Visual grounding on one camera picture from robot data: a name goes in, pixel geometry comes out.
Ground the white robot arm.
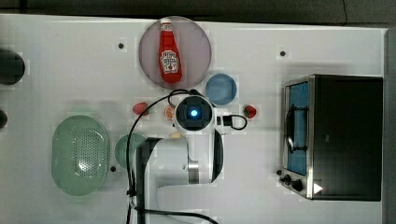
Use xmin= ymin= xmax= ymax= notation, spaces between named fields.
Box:
xmin=129 ymin=95 xmax=233 ymax=224

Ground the small red toy strawberry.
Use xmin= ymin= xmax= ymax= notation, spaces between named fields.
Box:
xmin=244 ymin=105 xmax=257 ymax=119

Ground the black and steel toaster oven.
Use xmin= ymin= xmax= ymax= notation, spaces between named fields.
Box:
xmin=277 ymin=74 xmax=384 ymax=202

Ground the green cup with handle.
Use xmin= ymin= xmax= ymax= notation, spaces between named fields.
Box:
xmin=115 ymin=133 xmax=146 ymax=169

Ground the large red toy strawberry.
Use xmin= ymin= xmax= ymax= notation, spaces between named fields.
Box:
xmin=132 ymin=102 xmax=149 ymax=116

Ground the blue round bowl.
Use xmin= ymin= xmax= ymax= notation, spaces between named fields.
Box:
xmin=205 ymin=74 xmax=237 ymax=105

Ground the green oval colander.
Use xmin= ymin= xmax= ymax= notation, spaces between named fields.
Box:
xmin=51 ymin=115 xmax=110 ymax=196

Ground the orange slice toy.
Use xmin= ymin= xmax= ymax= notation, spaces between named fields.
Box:
xmin=164 ymin=105 xmax=175 ymax=120

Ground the red plush ketchup bottle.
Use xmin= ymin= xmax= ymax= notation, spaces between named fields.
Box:
xmin=159 ymin=18 xmax=182 ymax=84

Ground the yellow plush peeled banana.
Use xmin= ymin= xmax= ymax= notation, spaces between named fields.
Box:
xmin=170 ymin=132 xmax=182 ymax=138

